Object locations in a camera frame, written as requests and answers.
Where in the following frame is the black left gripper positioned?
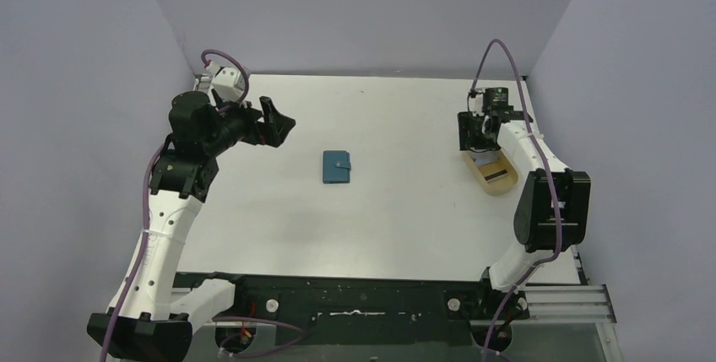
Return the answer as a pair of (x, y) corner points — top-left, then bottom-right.
(203, 91), (294, 156)

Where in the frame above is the beige oval plastic tray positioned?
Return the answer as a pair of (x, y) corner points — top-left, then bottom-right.
(461, 150), (519, 197)

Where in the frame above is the teal leather card holder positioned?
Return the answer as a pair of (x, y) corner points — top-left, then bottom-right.
(322, 150), (351, 184)

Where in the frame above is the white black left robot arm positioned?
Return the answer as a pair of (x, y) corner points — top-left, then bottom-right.
(87, 91), (296, 361)

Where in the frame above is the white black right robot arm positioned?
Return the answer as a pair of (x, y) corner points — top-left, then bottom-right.
(457, 87), (591, 317)

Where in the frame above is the gold card with black stripe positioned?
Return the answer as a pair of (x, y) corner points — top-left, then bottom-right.
(479, 164), (509, 183)

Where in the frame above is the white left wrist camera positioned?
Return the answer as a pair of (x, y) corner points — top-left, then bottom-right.
(205, 61), (250, 104)

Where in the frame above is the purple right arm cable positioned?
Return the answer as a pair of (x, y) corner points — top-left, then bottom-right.
(469, 39), (566, 362)

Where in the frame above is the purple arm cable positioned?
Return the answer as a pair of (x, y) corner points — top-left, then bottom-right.
(469, 39), (566, 362)
(97, 49), (251, 362)

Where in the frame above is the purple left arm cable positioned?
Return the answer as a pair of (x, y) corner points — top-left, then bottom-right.
(97, 49), (251, 362)

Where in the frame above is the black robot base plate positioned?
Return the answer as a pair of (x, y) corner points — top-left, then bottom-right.
(173, 272), (530, 346)

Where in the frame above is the aluminium frame rail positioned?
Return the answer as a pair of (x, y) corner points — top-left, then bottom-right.
(523, 247), (617, 325)

